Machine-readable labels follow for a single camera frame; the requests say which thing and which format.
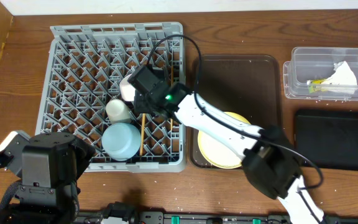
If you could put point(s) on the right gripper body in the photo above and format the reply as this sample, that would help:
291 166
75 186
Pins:
142 104

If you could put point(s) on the pink white bowl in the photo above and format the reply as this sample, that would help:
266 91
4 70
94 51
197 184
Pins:
126 89

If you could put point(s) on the white plastic cup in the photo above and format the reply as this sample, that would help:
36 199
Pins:
118 112

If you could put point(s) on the light blue bowl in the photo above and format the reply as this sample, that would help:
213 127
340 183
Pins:
121 141

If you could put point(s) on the yellow plate with scraps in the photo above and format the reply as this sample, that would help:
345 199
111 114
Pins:
216 153

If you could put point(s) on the green yellow wrapper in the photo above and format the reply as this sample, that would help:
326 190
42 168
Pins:
317 86

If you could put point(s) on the white napkin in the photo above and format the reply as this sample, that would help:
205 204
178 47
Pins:
343 80

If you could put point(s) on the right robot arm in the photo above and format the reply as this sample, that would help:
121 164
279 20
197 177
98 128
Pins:
269 161

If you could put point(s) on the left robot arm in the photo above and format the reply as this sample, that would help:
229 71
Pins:
48 166

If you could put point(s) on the clear plastic waste bin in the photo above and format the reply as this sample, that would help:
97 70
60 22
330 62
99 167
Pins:
313 63

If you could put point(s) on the grey plastic dish rack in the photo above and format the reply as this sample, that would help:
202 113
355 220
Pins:
85 66

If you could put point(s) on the dark brown serving tray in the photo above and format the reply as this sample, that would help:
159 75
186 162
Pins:
248 85

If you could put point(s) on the black tray bin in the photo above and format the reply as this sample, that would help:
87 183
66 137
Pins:
328 138

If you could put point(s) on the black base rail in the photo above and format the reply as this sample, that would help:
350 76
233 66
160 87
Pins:
123 213

